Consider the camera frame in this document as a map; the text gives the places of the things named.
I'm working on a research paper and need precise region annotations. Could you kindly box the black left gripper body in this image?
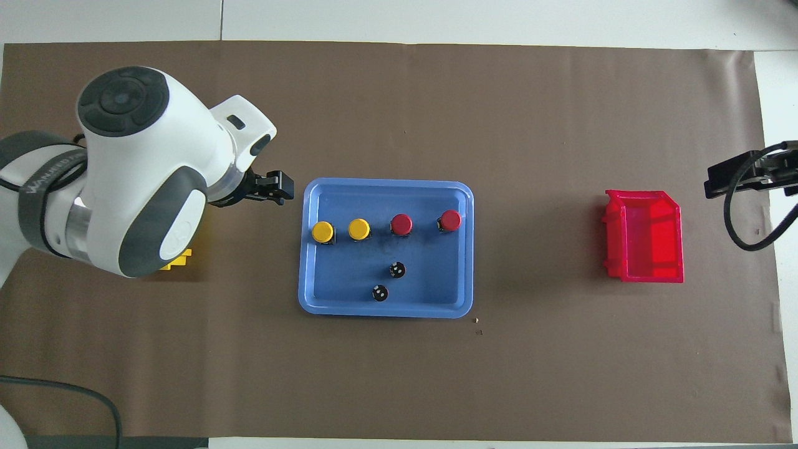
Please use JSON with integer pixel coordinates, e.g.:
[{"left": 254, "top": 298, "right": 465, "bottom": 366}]
[{"left": 209, "top": 168, "right": 260, "bottom": 209}]

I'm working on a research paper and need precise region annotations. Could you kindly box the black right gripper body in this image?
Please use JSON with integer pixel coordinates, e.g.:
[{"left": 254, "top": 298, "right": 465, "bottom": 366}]
[{"left": 754, "top": 149, "right": 798, "bottom": 198}]

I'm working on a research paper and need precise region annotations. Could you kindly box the blue plastic tray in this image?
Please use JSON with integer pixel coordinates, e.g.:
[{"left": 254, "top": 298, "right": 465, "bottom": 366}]
[{"left": 298, "top": 178, "right": 474, "bottom": 319}]

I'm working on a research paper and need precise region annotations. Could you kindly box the yellow plastic storage bin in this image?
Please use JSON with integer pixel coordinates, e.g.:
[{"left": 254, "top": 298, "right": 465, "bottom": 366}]
[{"left": 156, "top": 247, "right": 195, "bottom": 271}]

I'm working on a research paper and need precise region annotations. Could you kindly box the red plastic storage bin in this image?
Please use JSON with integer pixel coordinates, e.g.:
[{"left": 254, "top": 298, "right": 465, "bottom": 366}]
[{"left": 602, "top": 190, "right": 685, "bottom": 284}]

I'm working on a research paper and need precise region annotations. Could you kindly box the brown paper table mat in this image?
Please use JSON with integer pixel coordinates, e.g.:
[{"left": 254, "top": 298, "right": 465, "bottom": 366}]
[{"left": 0, "top": 41, "right": 792, "bottom": 443}]

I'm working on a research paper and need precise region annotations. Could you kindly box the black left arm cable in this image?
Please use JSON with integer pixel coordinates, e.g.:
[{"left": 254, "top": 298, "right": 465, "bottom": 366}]
[{"left": 0, "top": 375, "right": 123, "bottom": 438}]

